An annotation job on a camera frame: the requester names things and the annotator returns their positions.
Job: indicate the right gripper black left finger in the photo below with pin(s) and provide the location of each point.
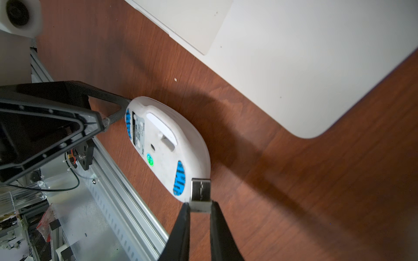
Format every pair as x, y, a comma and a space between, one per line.
177, 246

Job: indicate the aluminium front rail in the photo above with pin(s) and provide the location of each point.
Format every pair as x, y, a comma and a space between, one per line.
102, 217

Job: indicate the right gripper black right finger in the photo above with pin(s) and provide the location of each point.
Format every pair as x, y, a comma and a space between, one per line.
223, 246

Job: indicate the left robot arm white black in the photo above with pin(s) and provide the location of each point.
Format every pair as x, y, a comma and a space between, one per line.
21, 21

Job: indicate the silver usb mouse receiver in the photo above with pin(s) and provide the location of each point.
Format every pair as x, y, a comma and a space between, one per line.
200, 199

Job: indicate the white wireless mouse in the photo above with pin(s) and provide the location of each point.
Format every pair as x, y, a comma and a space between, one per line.
171, 146

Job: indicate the silver laptop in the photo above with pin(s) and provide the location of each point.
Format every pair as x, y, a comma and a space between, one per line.
304, 63

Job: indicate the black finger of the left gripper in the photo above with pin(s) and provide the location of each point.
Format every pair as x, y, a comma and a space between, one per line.
32, 136
72, 93

